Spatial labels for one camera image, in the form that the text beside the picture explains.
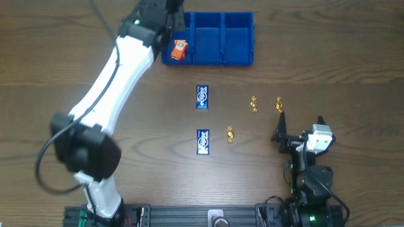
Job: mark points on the gold candy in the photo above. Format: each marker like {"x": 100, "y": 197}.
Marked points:
{"x": 230, "y": 134}
{"x": 279, "y": 105}
{"x": 254, "y": 104}

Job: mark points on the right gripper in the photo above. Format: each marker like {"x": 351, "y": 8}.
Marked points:
{"x": 288, "y": 143}

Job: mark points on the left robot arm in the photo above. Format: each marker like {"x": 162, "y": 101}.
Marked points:
{"x": 126, "y": 63}

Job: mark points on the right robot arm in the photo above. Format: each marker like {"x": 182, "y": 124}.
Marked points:
{"x": 315, "y": 183}

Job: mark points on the orange candy box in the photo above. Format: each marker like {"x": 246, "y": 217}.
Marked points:
{"x": 178, "y": 52}

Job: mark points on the mounting rail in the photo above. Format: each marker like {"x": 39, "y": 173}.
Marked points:
{"x": 183, "y": 216}

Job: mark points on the blue candy pack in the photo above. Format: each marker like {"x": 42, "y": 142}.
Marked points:
{"x": 202, "y": 142}
{"x": 202, "y": 97}

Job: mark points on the blue tray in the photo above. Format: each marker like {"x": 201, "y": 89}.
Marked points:
{"x": 205, "y": 41}

